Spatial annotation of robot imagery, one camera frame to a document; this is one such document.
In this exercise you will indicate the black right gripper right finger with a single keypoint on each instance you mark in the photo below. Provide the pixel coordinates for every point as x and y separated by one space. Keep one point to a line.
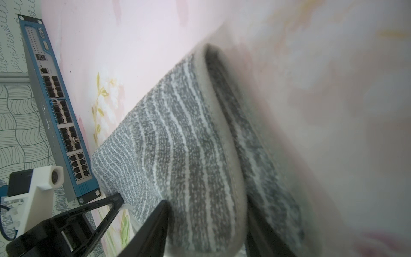
261 239

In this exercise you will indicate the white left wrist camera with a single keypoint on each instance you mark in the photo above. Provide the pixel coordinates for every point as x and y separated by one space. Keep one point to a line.
31 195

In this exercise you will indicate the dark grey network switch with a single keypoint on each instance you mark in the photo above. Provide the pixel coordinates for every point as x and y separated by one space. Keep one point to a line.
62 129

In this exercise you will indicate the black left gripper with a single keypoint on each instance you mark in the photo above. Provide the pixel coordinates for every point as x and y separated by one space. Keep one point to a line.
74 233

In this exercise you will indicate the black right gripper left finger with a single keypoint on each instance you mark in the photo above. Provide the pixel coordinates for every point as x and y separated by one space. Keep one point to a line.
150 240

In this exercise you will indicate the grey striped square dishcloth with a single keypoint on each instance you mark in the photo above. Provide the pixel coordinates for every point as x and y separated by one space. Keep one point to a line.
195 141

